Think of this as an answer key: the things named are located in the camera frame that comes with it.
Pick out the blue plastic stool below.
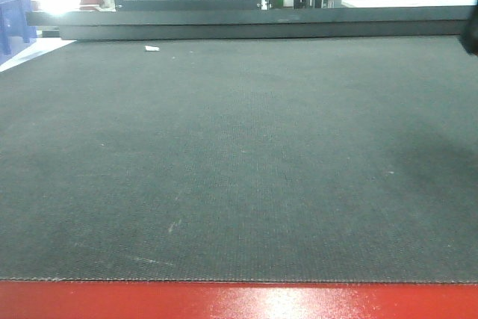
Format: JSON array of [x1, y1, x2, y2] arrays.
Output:
[[1, 0, 37, 58]]

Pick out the dark grey table mat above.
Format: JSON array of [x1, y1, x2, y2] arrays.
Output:
[[1, 37, 477, 282]]

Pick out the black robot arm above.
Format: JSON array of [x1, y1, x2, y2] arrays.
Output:
[[459, 4, 477, 56]]

